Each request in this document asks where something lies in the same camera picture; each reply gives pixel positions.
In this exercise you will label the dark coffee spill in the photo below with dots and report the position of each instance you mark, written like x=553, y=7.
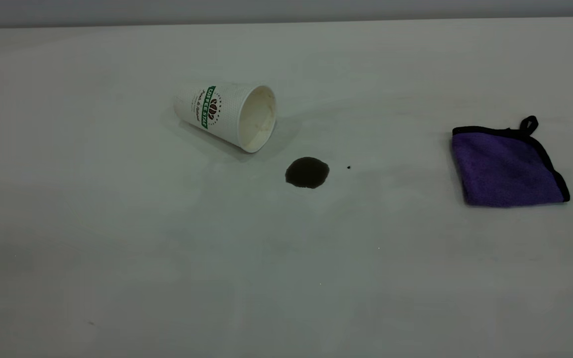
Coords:
x=307, y=173

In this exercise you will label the purple cloth with black trim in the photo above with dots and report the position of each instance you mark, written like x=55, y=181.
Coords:
x=505, y=169

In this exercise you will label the white paper coffee cup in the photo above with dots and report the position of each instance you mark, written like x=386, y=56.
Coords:
x=227, y=114

